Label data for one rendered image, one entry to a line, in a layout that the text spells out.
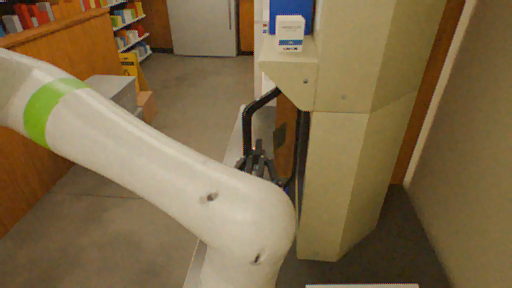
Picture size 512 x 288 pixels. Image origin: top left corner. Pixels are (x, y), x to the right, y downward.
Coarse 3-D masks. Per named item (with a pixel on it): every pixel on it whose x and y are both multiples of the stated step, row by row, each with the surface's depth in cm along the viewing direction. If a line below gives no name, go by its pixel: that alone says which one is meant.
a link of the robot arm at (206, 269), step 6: (204, 264) 41; (204, 270) 41; (210, 270) 38; (204, 276) 41; (210, 276) 39; (216, 276) 38; (276, 276) 39; (204, 282) 41; (210, 282) 39; (216, 282) 38; (222, 282) 37; (270, 282) 38
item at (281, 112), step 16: (256, 112) 73; (272, 112) 80; (288, 112) 88; (256, 128) 75; (272, 128) 83; (288, 128) 92; (272, 144) 86; (288, 144) 96; (288, 160) 100; (288, 176) 105
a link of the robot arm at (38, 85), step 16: (16, 64) 44; (32, 64) 46; (48, 64) 49; (16, 80) 43; (32, 80) 45; (48, 80) 45; (64, 80) 46; (16, 96) 44; (32, 96) 43; (48, 96) 43; (0, 112) 43; (16, 112) 44; (32, 112) 43; (48, 112) 42; (16, 128) 46; (32, 128) 43
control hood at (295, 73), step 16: (272, 48) 65; (304, 48) 64; (272, 64) 57; (288, 64) 57; (304, 64) 57; (272, 80) 59; (288, 80) 59; (304, 80) 58; (288, 96) 61; (304, 96) 60
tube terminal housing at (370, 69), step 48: (336, 0) 51; (384, 0) 50; (432, 0) 57; (336, 48) 55; (384, 48) 54; (336, 96) 60; (384, 96) 62; (336, 144) 66; (384, 144) 73; (336, 192) 73; (384, 192) 88; (336, 240) 82
